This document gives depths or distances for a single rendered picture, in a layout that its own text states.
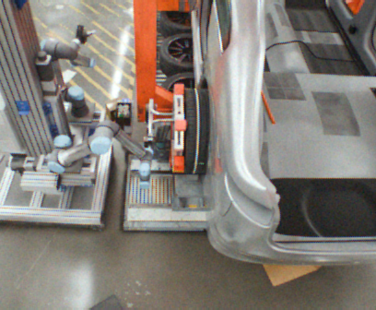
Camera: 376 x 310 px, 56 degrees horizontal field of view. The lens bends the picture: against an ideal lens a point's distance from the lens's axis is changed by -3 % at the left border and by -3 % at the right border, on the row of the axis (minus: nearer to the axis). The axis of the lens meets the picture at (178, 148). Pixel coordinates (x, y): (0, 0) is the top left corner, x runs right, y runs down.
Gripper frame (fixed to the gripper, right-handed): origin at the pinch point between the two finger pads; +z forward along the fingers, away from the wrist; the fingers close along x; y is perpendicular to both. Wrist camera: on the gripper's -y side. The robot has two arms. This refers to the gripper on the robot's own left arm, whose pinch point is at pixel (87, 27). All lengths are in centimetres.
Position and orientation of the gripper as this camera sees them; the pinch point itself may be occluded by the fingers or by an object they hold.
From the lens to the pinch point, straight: 323.1
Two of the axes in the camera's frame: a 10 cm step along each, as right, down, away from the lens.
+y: -1.9, 5.9, 7.9
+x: 9.5, 3.2, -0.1
